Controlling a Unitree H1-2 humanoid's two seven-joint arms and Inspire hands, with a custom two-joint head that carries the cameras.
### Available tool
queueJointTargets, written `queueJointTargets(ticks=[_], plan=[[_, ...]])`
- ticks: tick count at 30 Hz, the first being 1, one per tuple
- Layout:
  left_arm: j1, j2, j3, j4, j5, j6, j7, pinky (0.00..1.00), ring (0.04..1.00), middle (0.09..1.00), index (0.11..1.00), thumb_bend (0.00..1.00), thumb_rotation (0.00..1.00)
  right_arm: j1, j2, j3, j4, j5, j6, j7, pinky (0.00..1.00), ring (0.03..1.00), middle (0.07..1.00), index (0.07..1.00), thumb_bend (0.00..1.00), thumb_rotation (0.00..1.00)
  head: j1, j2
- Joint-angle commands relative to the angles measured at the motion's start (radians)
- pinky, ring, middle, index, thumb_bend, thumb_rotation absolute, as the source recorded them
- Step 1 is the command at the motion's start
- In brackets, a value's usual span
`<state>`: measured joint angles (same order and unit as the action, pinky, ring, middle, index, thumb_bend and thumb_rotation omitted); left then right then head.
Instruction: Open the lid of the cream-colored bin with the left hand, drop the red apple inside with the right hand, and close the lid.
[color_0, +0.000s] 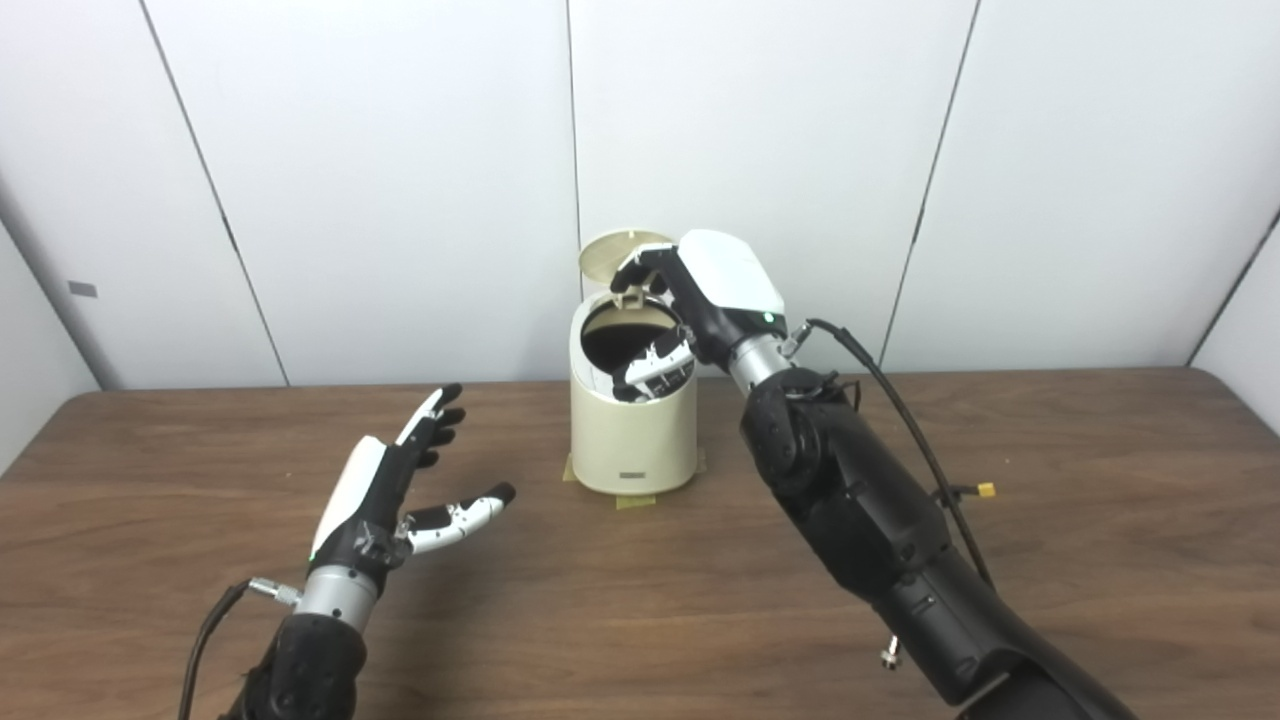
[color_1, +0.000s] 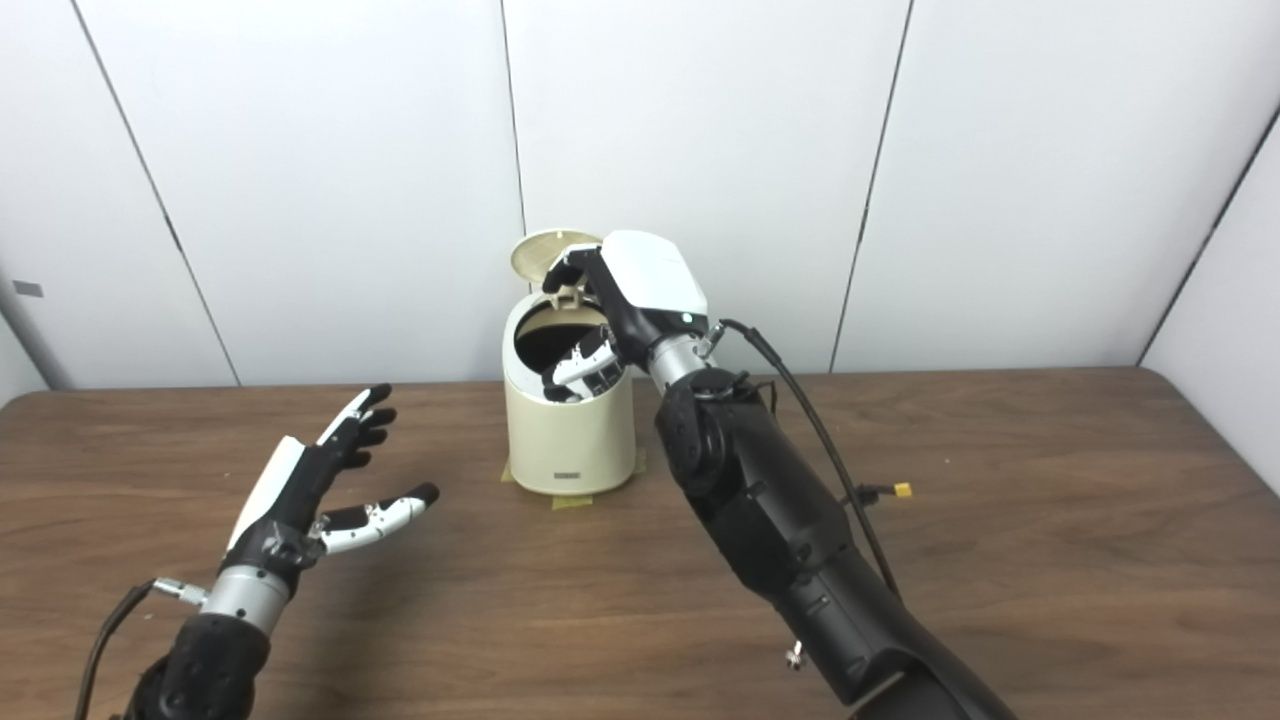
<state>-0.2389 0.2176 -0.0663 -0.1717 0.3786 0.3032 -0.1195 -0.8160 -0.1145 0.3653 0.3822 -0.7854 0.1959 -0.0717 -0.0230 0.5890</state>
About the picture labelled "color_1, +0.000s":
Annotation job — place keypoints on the cream round bin lid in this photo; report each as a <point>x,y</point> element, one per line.
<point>545,252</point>

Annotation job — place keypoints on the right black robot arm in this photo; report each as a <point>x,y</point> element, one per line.
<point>790,530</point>

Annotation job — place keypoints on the cream-colored bin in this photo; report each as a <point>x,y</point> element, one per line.
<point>570,440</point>

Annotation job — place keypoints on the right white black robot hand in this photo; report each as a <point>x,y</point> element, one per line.
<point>650,290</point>

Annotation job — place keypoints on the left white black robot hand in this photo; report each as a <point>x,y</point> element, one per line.
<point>290,490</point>

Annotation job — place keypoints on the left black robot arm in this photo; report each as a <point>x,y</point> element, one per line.
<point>200,660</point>

